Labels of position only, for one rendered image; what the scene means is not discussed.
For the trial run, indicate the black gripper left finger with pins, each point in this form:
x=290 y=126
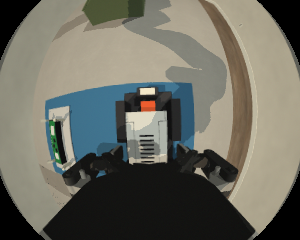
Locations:
x=82 y=172

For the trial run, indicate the blue flat mat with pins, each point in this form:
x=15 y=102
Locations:
x=94 y=120

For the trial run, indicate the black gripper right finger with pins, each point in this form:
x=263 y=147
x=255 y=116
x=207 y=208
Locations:
x=221 y=173

